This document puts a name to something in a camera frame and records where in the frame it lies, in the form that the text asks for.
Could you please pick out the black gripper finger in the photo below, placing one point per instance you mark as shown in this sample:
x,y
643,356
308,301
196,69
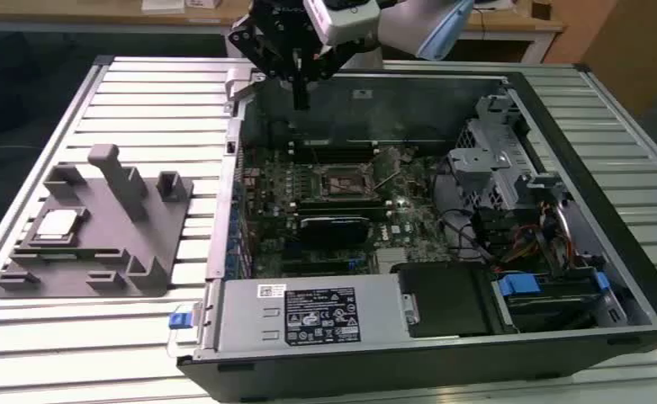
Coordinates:
x,y
255,46
326,63

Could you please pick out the silver CPU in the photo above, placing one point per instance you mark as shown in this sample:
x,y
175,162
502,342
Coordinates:
x,y
58,224

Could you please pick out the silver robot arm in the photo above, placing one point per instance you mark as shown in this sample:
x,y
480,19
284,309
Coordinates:
x,y
402,25

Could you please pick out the CPU socket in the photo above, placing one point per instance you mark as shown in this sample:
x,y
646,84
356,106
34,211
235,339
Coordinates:
x,y
339,181

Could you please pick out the white cardboard box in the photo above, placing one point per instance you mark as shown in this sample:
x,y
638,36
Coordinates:
x,y
204,3
162,5

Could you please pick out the wooden desk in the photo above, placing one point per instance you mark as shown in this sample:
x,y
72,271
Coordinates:
x,y
80,16

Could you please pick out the silver metal disk bay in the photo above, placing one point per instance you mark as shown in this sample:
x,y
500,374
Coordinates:
x,y
476,162

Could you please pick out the small brown box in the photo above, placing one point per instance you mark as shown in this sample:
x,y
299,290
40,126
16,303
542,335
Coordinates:
x,y
540,10

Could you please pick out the black graphics card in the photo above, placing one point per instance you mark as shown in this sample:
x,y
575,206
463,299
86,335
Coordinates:
x,y
334,233

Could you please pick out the green motherboard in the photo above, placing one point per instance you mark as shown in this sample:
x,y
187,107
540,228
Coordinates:
x,y
418,235

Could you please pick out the small silver heatsink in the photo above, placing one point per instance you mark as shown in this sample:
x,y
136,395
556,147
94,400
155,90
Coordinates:
x,y
391,256

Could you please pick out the black expansion slot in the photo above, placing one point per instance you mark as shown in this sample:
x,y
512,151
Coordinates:
x,y
311,267

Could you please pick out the grey parts rack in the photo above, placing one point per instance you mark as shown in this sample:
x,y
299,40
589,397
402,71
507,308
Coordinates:
x,y
108,240

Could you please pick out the wooden cabinet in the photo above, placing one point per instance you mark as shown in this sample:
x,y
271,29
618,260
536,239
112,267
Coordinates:
x,y
637,42

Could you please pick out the black plastic shroud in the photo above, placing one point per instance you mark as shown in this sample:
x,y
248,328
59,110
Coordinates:
x,y
446,299

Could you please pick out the silver power supply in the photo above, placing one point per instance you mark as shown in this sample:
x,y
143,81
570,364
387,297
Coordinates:
x,y
244,315

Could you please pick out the hard disk in blue carrier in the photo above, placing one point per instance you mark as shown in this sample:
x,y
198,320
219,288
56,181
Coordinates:
x,y
519,286

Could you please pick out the blue case latch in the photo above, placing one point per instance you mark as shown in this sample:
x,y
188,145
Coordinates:
x,y
178,320

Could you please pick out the blue plastic clip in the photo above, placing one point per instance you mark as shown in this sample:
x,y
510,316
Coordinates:
x,y
602,281

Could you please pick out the black PC case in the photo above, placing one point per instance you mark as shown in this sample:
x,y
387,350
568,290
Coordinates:
x,y
362,374

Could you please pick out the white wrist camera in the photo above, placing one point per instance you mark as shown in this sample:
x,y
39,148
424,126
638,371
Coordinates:
x,y
344,25

